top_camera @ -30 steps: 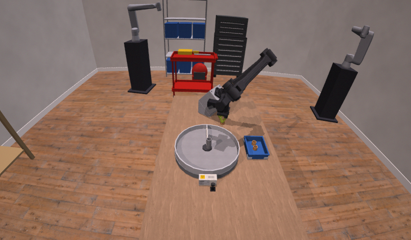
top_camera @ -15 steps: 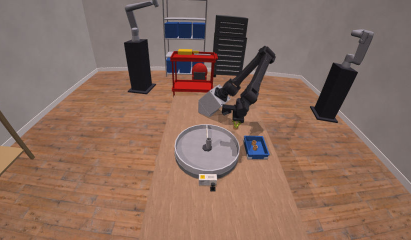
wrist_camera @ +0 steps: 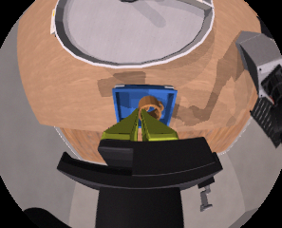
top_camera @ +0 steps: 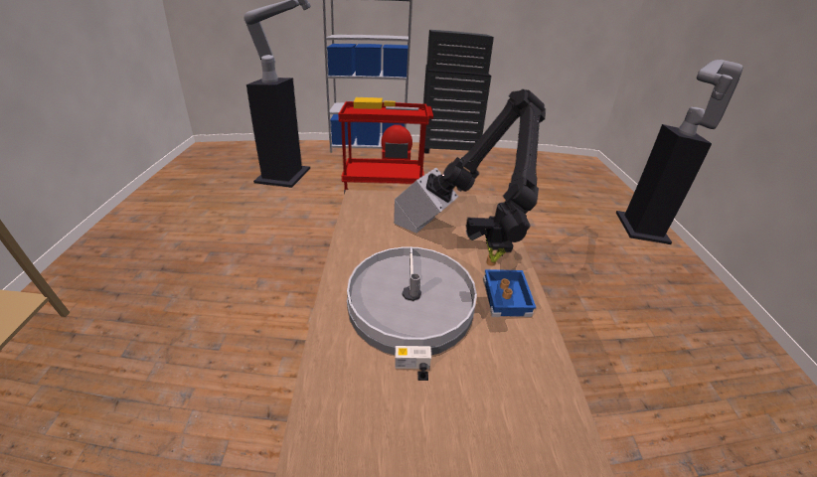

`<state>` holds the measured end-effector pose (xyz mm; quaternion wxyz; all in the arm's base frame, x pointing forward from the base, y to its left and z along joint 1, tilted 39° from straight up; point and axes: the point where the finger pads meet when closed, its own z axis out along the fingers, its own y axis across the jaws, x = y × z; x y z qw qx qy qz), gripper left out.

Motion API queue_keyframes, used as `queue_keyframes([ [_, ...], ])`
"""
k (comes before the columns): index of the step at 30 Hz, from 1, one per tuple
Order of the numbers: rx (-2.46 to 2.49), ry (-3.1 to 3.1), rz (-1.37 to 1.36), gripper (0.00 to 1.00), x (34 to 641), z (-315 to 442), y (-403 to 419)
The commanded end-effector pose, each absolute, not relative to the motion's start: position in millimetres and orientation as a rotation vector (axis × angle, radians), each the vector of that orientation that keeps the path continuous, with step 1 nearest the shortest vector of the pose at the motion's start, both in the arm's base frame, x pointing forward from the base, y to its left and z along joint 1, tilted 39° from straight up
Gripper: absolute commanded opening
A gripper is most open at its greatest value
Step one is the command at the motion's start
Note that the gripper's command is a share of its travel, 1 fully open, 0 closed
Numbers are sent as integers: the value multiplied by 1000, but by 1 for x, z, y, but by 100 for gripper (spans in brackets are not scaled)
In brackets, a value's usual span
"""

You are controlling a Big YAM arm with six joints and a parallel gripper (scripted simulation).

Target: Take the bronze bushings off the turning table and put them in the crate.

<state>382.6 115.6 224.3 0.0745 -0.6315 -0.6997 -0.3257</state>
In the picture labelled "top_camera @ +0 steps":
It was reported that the blue open crate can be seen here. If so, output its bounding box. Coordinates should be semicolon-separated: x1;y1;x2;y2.
483;269;536;317

